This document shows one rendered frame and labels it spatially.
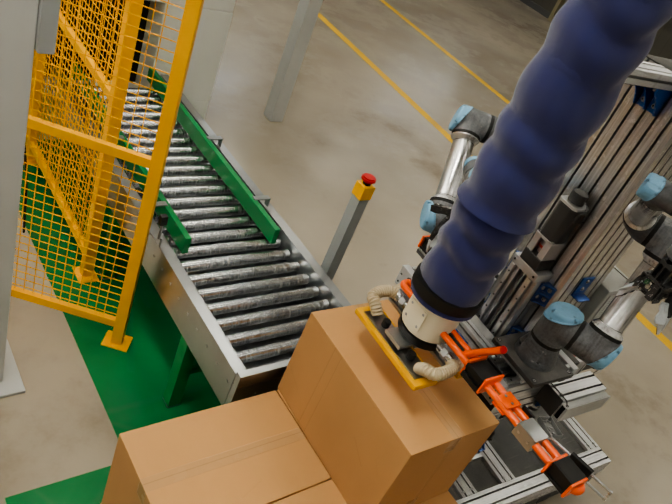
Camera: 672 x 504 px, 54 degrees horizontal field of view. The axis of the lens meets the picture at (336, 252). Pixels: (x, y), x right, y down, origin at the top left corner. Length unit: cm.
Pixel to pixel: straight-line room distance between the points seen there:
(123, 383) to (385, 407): 141
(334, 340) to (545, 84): 105
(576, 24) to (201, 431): 166
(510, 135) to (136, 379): 206
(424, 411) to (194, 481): 75
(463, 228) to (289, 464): 102
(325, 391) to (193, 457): 47
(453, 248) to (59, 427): 179
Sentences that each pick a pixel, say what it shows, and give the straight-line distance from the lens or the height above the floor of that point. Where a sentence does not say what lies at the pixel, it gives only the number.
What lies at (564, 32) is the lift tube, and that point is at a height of 210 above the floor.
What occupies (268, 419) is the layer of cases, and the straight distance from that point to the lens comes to 243.
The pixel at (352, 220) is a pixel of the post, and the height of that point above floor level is 81.
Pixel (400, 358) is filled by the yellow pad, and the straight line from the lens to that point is 206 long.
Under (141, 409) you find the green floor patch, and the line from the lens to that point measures 304.
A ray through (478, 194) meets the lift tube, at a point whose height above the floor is 165.
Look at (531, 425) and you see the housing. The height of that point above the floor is 119.
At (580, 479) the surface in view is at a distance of 191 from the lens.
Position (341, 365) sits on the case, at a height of 92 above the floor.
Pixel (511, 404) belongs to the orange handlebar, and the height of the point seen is 119.
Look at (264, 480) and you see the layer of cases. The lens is 228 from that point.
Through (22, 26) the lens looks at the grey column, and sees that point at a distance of 213.
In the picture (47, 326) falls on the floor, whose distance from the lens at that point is 331.
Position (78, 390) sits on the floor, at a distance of 307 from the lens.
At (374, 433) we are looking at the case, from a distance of 212.
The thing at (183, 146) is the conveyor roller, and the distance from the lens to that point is 381.
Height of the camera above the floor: 237
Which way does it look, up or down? 33 degrees down
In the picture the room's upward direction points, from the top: 24 degrees clockwise
